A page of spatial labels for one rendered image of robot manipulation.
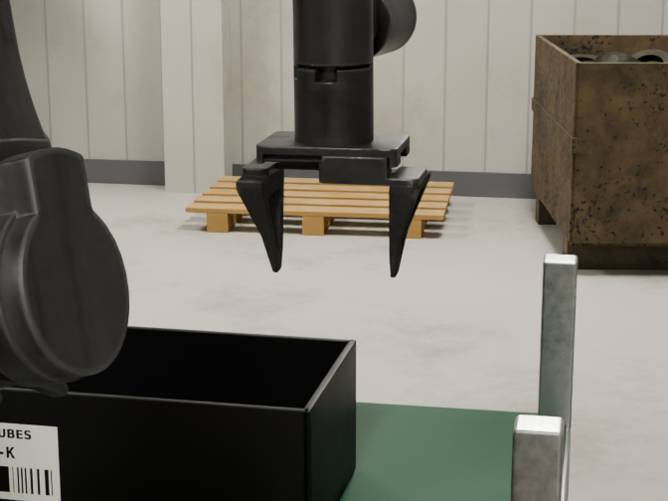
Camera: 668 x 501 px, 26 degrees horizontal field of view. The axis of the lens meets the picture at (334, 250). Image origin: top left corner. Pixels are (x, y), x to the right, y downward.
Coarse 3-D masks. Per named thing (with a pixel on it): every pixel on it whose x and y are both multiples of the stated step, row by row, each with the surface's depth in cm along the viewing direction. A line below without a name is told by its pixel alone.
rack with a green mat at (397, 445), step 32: (544, 256) 129; (576, 256) 128; (544, 288) 127; (576, 288) 127; (544, 320) 128; (544, 352) 129; (544, 384) 129; (384, 416) 132; (416, 416) 132; (448, 416) 132; (480, 416) 132; (512, 416) 132; (544, 416) 130; (384, 448) 124; (416, 448) 124; (448, 448) 124; (480, 448) 124; (512, 448) 87; (544, 448) 86; (352, 480) 117; (384, 480) 117; (416, 480) 117; (448, 480) 117; (480, 480) 117; (512, 480) 87; (544, 480) 87
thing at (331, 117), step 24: (312, 72) 101; (336, 72) 101; (360, 72) 101; (312, 96) 101; (336, 96) 101; (360, 96) 102; (312, 120) 102; (336, 120) 101; (360, 120) 102; (264, 144) 103; (288, 144) 103; (312, 144) 102; (336, 144) 102; (360, 144) 102; (384, 144) 102; (408, 144) 105
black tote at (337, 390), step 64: (128, 384) 122; (192, 384) 120; (256, 384) 119; (320, 384) 106; (0, 448) 106; (64, 448) 105; (128, 448) 104; (192, 448) 103; (256, 448) 102; (320, 448) 105
